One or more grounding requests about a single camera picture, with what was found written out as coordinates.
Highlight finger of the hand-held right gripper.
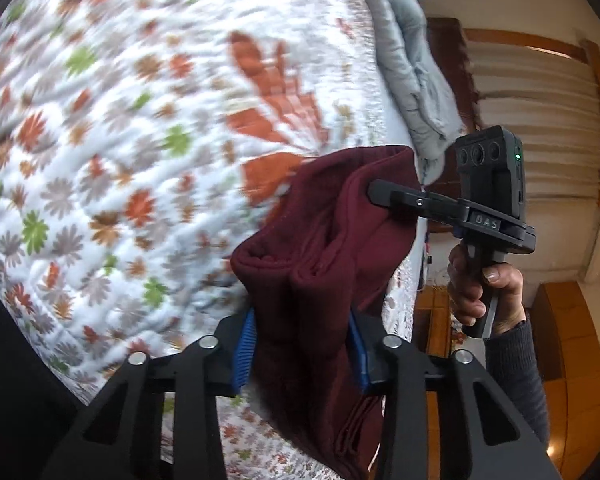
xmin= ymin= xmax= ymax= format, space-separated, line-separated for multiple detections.
xmin=368 ymin=179 xmax=467 ymax=224

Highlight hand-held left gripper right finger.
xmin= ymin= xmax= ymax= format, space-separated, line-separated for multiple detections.
xmin=349 ymin=309 xmax=565 ymax=480

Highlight dark wooden headboard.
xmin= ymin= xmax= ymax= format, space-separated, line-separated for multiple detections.
xmin=426 ymin=16 xmax=483 ymax=128

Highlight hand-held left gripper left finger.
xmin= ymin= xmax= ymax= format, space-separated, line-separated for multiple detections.
xmin=40 ymin=306 xmax=257 ymax=480

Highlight grey-blue duvet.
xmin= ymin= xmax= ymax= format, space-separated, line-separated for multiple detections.
xmin=347 ymin=0 xmax=465 ymax=187

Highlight floral quilted bedspread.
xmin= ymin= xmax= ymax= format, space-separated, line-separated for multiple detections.
xmin=0 ymin=0 xmax=427 ymax=480

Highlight person's right forearm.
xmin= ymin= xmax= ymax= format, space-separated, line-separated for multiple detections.
xmin=483 ymin=318 xmax=552 ymax=450

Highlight beige striped curtain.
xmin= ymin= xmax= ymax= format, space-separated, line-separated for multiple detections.
xmin=464 ymin=35 xmax=600 ymax=208

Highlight maroon pants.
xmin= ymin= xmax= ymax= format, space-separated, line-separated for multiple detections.
xmin=229 ymin=145 xmax=417 ymax=480

